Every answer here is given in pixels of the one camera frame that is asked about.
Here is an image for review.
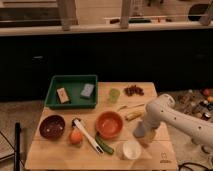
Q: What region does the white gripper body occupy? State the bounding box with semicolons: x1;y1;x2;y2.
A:
140;125;156;147

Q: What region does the grey-blue towel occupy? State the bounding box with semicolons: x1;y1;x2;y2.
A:
133;121;145;138

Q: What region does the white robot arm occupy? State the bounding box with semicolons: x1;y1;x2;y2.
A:
140;94;213;148

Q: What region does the orange bowl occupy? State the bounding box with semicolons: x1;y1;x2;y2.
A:
95;111;123;140

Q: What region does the dark purple bowl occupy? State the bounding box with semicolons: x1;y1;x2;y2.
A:
39;115;65;140

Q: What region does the white cup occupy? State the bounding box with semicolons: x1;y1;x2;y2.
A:
121;140;142;160

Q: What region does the brown grape bunch toy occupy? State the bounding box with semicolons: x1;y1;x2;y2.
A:
124;85;144;96

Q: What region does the green cucumber toy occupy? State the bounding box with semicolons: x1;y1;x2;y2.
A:
95;133;114;155

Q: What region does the blue-grey sponge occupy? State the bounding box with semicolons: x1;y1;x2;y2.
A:
81;83;94;98

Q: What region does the orange fruit toy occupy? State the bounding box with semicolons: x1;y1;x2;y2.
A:
69;128;83;145

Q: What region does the green plastic tray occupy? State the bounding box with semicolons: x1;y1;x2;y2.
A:
45;75;98;109

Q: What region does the tan wooden block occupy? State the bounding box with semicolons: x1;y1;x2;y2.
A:
57;88;69;103

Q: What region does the black pole stand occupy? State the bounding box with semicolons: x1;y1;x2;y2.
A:
14;122;21;171

